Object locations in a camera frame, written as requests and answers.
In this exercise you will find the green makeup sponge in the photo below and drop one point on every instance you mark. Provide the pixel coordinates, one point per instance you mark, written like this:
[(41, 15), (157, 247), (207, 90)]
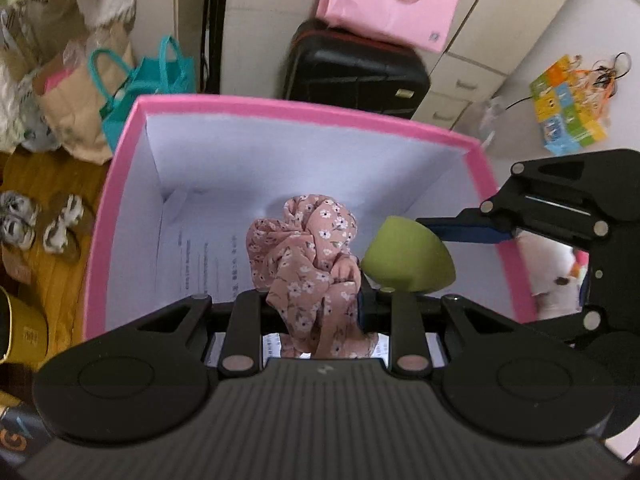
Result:
[(406, 256)]

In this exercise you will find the black suitcase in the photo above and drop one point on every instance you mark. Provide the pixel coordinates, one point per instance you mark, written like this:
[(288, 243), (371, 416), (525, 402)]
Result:
[(332, 66)]

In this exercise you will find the pink floral scrunchie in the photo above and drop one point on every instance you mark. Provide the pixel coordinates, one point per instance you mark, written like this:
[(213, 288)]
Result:
[(303, 263)]

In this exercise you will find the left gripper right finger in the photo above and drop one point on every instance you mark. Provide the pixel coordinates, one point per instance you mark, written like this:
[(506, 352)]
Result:
[(409, 354)]

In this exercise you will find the yellow round tin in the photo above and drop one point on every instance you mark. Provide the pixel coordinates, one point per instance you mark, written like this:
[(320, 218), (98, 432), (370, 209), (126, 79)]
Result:
[(24, 332)]

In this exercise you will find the beige wardrobe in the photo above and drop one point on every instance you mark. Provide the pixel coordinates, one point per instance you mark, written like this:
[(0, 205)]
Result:
[(469, 46)]

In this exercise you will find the pink cardboard storage box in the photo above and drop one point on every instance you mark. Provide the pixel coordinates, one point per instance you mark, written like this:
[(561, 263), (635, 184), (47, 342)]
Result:
[(253, 155)]

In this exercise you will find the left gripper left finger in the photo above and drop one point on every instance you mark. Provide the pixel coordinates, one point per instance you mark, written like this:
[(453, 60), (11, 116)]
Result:
[(241, 352)]

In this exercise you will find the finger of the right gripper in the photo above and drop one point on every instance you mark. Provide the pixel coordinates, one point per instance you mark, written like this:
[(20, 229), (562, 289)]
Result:
[(470, 226)]

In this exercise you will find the panda plush toy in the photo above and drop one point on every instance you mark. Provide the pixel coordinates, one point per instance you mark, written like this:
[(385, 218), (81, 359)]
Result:
[(556, 272)]

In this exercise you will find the teal gift bag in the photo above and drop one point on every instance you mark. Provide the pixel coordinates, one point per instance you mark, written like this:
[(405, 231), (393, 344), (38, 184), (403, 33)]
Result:
[(169, 73)]

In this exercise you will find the white paper sheet in box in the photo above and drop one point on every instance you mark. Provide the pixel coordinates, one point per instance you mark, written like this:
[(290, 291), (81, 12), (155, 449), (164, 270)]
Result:
[(203, 251)]

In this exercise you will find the colourful hanging paper bag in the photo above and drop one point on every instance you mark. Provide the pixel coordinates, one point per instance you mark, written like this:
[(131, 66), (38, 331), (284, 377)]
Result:
[(571, 101)]

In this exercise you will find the brown paper bag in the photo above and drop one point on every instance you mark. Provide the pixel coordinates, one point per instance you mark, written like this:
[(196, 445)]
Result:
[(70, 101)]

